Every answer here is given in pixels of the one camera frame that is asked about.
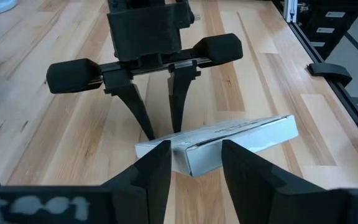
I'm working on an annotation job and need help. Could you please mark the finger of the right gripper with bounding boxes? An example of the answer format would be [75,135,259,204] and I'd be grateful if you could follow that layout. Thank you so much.
[168,60,201,134]
[103,70,155,141]

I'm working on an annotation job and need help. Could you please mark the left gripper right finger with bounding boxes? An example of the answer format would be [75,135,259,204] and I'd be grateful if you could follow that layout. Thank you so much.
[221,139,324,224]

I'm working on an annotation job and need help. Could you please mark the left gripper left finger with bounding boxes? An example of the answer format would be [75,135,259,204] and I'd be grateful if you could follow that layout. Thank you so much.
[101,140,172,224]

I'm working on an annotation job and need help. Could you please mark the white card reader box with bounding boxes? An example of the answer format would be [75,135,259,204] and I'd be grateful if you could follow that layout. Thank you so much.
[134,114,300,178]

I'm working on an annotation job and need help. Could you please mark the black aluminium table frame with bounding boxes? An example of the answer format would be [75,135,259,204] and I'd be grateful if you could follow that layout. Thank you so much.
[272,0,358,155]

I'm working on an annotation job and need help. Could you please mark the black frame clamp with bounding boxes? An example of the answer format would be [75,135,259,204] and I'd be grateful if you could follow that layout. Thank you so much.
[308,62,353,87]

